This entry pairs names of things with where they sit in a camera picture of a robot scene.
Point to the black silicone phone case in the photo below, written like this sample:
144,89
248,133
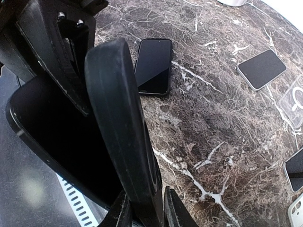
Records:
116,104

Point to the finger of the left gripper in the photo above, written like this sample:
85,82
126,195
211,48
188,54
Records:
54,40

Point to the black phone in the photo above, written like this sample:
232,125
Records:
62,137
153,67

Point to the clear magsafe phone case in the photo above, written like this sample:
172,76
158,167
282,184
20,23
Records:
292,102

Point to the white silicone phone case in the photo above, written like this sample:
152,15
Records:
295,212

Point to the white scalloped bowl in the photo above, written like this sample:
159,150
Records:
233,3

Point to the white slotted cable duct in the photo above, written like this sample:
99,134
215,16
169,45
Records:
78,204

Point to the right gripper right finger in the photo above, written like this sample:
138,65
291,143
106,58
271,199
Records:
175,212

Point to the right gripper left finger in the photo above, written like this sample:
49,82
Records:
120,213

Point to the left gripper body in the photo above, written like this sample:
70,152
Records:
9,37

